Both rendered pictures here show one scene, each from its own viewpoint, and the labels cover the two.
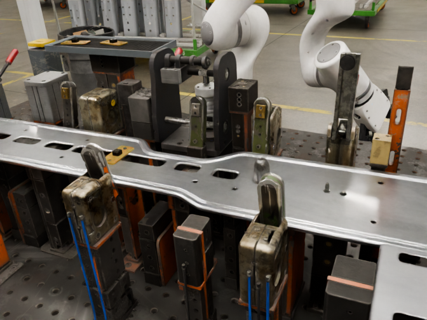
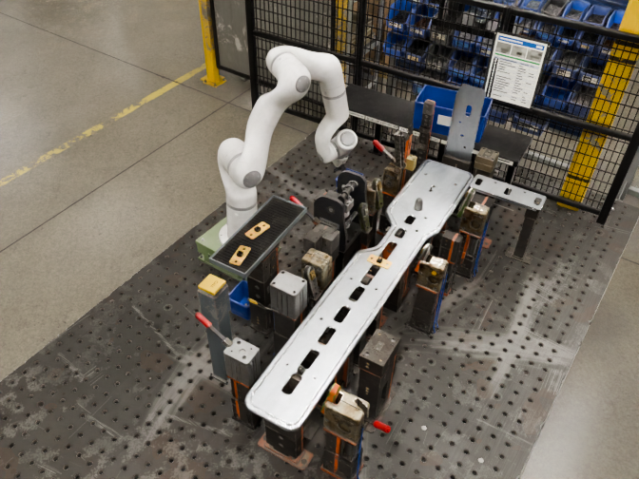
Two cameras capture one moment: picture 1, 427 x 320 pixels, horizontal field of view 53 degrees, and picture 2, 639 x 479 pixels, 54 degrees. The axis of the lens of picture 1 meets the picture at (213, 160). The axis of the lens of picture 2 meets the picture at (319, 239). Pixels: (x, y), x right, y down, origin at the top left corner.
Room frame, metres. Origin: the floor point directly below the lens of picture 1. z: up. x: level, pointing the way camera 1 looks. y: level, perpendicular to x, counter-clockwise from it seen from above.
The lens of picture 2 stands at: (0.98, 1.77, 2.54)
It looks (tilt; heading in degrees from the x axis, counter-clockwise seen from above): 43 degrees down; 274
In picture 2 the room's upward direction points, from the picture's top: 1 degrees clockwise
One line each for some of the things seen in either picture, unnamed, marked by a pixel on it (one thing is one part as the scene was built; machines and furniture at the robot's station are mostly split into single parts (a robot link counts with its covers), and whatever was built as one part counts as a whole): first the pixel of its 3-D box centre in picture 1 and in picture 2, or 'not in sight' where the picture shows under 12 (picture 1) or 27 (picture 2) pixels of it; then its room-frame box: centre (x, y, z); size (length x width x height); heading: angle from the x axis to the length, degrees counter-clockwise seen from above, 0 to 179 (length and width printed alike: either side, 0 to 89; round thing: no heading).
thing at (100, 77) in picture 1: (122, 119); (263, 282); (1.27, 0.28, 0.92); 0.10 x 0.08 x 0.45; 65
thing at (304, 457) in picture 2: not in sight; (283, 426); (1.14, 0.79, 0.84); 0.18 x 0.06 x 0.29; 155
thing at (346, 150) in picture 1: (337, 200); (390, 201); (0.82, -0.28, 0.88); 0.07 x 0.06 x 0.35; 155
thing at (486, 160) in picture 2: not in sight; (479, 188); (0.44, -0.40, 0.88); 0.08 x 0.08 x 0.36; 65
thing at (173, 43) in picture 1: (109, 45); (260, 233); (1.27, 0.28, 1.16); 0.37 x 0.14 x 0.02; 65
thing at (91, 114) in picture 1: (108, 157); (317, 296); (1.08, 0.29, 0.89); 0.13 x 0.11 x 0.38; 155
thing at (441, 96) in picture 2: not in sight; (451, 113); (0.57, -0.64, 1.10); 0.30 x 0.17 x 0.13; 162
